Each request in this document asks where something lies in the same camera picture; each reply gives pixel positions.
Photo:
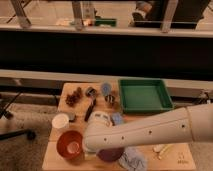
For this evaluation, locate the dark small can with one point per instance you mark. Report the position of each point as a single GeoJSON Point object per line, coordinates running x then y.
{"type": "Point", "coordinates": [91, 92]}

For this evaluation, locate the yellow wooden stick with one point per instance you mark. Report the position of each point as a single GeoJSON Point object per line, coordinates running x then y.
{"type": "Point", "coordinates": [164, 150]}

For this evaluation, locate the cream short stick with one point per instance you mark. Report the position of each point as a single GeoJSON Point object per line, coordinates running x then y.
{"type": "Point", "coordinates": [158, 148]}

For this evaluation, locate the blue sponge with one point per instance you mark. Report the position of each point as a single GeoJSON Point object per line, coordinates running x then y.
{"type": "Point", "coordinates": [117, 118]}

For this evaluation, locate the green plastic tray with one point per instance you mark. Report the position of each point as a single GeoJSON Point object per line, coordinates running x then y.
{"type": "Point", "coordinates": [146, 96]}

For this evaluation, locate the purple bowl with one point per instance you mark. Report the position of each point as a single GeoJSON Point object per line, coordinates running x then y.
{"type": "Point", "coordinates": [110, 155]}

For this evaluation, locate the white paper cup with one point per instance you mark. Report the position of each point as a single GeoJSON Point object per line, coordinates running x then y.
{"type": "Point", "coordinates": [60, 121]}

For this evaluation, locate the grey small block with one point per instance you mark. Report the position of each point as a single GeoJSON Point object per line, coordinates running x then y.
{"type": "Point", "coordinates": [72, 117]}

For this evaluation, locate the grey crumpled cloth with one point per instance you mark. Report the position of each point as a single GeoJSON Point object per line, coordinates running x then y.
{"type": "Point", "coordinates": [133, 160]}

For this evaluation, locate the brown pine cone cluster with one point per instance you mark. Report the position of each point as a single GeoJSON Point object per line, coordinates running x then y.
{"type": "Point", "coordinates": [74, 98]}

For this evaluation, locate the orange bowl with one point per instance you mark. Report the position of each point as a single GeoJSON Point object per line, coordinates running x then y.
{"type": "Point", "coordinates": [69, 145]}

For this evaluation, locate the small metal cup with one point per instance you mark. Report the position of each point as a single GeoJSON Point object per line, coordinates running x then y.
{"type": "Point", "coordinates": [110, 99]}

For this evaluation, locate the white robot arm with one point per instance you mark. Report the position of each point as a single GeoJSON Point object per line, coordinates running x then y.
{"type": "Point", "coordinates": [186, 124]}

